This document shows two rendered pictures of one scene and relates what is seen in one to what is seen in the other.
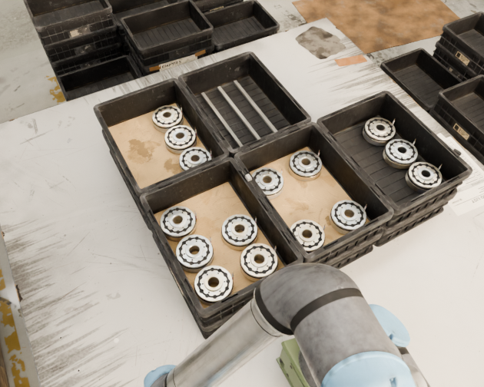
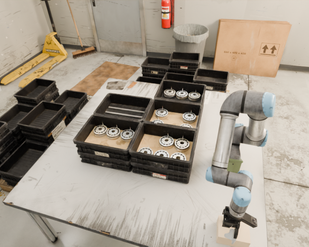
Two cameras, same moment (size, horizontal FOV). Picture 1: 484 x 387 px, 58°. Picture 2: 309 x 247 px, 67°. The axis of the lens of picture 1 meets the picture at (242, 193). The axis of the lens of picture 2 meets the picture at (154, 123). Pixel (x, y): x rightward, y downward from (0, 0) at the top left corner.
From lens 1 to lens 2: 0.85 m
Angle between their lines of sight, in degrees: 31
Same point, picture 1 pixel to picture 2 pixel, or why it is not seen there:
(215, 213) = (152, 144)
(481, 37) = (152, 64)
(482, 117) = not seen: hidden behind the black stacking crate
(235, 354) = (230, 134)
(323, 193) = (174, 117)
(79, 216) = (96, 190)
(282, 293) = (232, 103)
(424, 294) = not seen: hidden behind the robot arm
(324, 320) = (249, 96)
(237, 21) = (64, 102)
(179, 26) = (44, 114)
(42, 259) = (100, 214)
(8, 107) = not seen: outside the picture
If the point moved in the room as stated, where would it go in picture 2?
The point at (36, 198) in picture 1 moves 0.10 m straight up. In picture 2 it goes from (69, 199) to (64, 190)
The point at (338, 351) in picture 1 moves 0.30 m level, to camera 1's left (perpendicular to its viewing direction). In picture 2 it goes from (259, 97) to (223, 129)
